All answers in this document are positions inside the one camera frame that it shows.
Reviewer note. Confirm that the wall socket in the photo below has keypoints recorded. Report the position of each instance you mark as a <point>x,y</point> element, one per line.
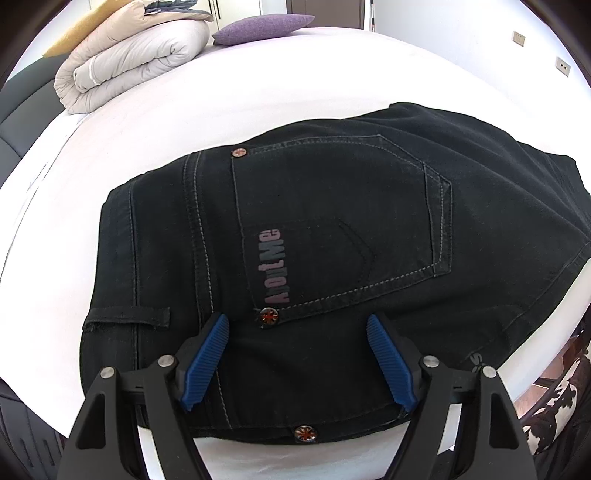
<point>519,38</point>
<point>562,66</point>

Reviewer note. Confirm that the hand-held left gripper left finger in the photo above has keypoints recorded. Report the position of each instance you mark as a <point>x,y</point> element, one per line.
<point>205,355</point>

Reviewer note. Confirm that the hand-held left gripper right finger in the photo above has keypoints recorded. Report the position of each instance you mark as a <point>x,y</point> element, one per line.
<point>388,355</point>

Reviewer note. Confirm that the yellow pillow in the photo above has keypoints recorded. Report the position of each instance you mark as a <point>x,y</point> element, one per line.
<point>99,18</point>

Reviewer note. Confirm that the bed with white sheet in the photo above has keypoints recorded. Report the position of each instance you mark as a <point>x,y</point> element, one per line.
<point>184,115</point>

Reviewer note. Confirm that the white wardrobe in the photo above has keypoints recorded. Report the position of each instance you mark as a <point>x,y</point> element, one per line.
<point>249,9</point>

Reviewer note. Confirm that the purple pillow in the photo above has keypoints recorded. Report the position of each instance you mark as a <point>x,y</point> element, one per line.
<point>263,28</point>

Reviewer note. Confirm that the black denim pants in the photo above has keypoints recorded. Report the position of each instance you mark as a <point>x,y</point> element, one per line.
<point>346,207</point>

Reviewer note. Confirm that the dark grey padded headboard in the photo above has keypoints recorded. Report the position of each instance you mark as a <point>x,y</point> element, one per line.
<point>18,106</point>

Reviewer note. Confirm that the brown door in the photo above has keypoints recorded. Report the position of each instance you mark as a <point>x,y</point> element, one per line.
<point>323,11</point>

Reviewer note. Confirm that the folded grey blanket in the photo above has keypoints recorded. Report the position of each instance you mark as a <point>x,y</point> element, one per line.
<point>180,9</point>

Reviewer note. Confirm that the folded beige duvet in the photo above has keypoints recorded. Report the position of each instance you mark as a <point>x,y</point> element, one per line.
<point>129,55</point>

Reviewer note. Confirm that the black white patterned cloth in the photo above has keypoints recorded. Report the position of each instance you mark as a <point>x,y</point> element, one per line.
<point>554,406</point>

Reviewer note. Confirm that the thin stick by door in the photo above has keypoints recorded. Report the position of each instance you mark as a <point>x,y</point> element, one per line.
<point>371,14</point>

